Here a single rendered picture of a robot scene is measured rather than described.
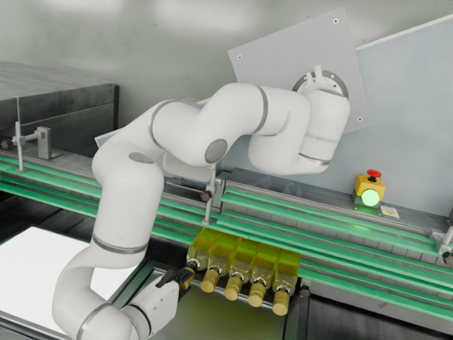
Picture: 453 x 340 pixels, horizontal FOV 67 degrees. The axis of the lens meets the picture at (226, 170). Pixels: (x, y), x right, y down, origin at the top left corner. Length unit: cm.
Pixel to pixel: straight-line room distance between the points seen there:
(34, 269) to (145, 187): 68
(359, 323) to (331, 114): 68
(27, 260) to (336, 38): 104
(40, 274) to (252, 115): 77
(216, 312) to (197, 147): 59
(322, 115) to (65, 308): 56
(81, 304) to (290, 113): 47
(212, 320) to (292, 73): 69
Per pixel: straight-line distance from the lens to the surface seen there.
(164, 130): 54
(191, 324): 94
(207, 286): 85
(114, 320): 62
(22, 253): 119
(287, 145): 62
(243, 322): 97
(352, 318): 116
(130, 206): 49
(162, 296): 75
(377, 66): 106
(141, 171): 49
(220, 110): 48
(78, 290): 66
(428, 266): 109
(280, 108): 58
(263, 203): 97
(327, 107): 68
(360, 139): 108
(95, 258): 55
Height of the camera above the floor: 179
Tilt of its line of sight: 66 degrees down
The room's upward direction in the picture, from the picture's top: 141 degrees counter-clockwise
